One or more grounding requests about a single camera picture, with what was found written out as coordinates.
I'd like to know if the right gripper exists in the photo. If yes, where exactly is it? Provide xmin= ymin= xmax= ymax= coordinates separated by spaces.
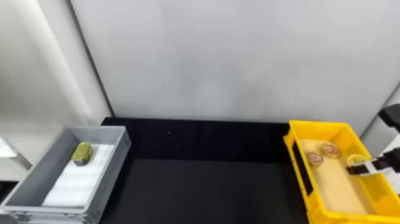
xmin=345 ymin=148 xmax=400 ymax=176

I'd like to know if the yellow can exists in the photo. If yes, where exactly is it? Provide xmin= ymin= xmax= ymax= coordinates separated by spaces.
xmin=346 ymin=153 xmax=371 ymax=170
xmin=70 ymin=142 xmax=95 ymax=167

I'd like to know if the brown-topped can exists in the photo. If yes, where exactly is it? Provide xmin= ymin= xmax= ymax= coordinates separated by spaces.
xmin=321 ymin=142 xmax=342 ymax=158
xmin=305 ymin=151 xmax=324 ymax=167

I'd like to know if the yellow rectangular box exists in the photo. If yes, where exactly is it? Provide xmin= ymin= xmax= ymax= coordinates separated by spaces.
xmin=282 ymin=119 xmax=400 ymax=224

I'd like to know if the beige pad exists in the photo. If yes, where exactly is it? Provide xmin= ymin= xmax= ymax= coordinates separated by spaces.
xmin=298 ymin=138 xmax=377 ymax=215

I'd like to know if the white foam pad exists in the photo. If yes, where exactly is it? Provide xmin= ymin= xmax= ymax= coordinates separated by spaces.
xmin=42 ymin=142 xmax=116 ymax=208

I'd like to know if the grey crate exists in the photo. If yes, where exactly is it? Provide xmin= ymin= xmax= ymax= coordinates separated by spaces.
xmin=0 ymin=125 xmax=132 ymax=224

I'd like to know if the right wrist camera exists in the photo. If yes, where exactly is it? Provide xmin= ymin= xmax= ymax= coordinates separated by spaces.
xmin=377 ymin=103 xmax=400 ymax=133

